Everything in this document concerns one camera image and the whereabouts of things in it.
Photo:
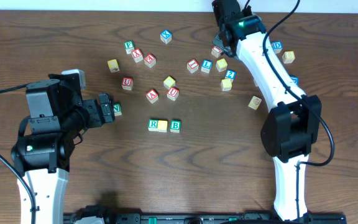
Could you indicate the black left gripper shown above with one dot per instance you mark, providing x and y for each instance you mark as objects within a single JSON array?
[{"x": 105, "y": 108}]

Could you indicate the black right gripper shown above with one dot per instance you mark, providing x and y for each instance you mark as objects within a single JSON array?
[{"x": 221, "y": 40}]

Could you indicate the green R block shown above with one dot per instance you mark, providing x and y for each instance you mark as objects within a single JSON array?
[{"x": 153, "y": 125}]

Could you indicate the yellow O block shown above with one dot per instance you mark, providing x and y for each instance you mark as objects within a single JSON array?
[{"x": 162, "y": 126}]

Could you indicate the green B block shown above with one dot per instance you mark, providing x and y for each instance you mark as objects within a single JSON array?
[{"x": 175, "y": 126}]

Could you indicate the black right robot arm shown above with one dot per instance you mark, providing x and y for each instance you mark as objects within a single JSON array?
[{"x": 290, "y": 129}]

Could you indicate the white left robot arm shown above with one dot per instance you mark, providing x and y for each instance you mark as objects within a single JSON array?
[{"x": 45, "y": 142}]

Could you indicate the green N block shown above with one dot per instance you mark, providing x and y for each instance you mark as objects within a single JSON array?
[{"x": 117, "y": 109}]

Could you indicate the red I block upper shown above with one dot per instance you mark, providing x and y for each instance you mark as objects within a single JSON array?
[{"x": 216, "y": 51}]

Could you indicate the blue L block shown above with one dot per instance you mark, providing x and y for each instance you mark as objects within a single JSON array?
[{"x": 206, "y": 66}]

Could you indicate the blue 2 block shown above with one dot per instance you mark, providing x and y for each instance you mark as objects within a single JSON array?
[{"x": 230, "y": 74}]

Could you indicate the red U block left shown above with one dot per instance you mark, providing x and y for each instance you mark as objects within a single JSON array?
[{"x": 127, "y": 83}]

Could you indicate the red u block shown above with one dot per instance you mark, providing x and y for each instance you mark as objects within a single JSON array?
[
  {"x": 173, "y": 93},
  {"x": 127, "y": 83}
]

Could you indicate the red I block beside L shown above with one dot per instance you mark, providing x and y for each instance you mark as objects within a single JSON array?
[{"x": 192, "y": 65}]

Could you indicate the yellow S block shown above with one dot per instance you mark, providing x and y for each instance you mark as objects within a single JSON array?
[{"x": 226, "y": 84}]

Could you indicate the red A block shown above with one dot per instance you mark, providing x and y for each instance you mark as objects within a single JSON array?
[{"x": 152, "y": 96}]

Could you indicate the blue X block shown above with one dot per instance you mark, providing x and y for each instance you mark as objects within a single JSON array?
[{"x": 166, "y": 36}]

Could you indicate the blue D block upper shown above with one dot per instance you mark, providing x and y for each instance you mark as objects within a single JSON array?
[{"x": 277, "y": 46}]

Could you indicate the blue d block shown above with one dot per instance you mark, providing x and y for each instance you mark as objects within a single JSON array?
[
  {"x": 277, "y": 46},
  {"x": 295, "y": 79}
]

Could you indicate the red X block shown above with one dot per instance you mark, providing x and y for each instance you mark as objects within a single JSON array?
[{"x": 137, "y": 55}]

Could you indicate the red U block centre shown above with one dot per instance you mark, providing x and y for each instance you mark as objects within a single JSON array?
[{"x": 173, "y": 93}]

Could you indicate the red E block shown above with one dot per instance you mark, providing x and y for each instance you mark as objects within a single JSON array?
[{"x": 150, "y": 60}]

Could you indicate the yellow 8 block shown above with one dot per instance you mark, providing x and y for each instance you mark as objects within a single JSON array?
[{"x": 288, "y": 56}]

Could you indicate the yellow snail picture block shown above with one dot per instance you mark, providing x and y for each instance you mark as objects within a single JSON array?
[{"x": 255, "y": 102}]

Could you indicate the green F block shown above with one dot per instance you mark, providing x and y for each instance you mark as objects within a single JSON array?
[{"x": 129, "y": 46}]

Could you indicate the blue D block right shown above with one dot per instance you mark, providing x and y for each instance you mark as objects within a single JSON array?
[{"x": 295, "y": 79}]

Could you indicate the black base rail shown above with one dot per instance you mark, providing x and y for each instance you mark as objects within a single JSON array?
[{"x": 136, "y": 218}]

